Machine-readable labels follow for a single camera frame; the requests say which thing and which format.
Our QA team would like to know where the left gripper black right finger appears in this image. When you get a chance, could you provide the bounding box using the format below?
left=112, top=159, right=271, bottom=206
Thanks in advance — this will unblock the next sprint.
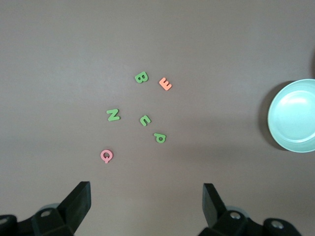
left=198, top=183, right=249, bottom=236

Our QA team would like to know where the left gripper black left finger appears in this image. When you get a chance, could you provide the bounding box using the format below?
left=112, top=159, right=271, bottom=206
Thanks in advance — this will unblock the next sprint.
left=31, top=181, right=92, bottom=236

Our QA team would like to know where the green foam letter P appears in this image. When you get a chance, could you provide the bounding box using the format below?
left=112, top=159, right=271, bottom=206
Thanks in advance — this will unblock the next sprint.
left=153, top=132, right=167, bottom=144

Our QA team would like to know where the green foam letter N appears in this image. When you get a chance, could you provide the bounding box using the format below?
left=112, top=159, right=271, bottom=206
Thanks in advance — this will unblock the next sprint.
left=106, top=109, right=121, bottom=122

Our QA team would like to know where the green foam letter U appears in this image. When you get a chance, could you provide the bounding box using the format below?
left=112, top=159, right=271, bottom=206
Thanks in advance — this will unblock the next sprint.
left=139, top=114, right=153, bottom=127

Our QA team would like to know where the green foam letter B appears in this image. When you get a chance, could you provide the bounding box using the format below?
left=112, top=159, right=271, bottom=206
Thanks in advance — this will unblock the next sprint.
left=134, top=71, right=150, bottom=85

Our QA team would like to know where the pink foam letter Q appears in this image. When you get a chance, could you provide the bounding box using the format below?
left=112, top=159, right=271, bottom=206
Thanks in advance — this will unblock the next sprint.
left=100, top=148, right=114, bottom=164

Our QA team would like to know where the green plate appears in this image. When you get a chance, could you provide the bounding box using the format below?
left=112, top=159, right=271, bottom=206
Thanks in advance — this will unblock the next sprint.
left=267, top=78, right=315, bottom=153

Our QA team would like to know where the orange foam letter E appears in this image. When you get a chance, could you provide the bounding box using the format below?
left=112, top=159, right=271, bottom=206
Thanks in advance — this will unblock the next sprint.
left=158, top=77, right=173, bottom=91

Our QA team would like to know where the brown paper table cover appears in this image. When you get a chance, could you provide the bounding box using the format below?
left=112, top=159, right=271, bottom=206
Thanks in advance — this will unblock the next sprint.
left=0, top=0, right=315, bottom=236

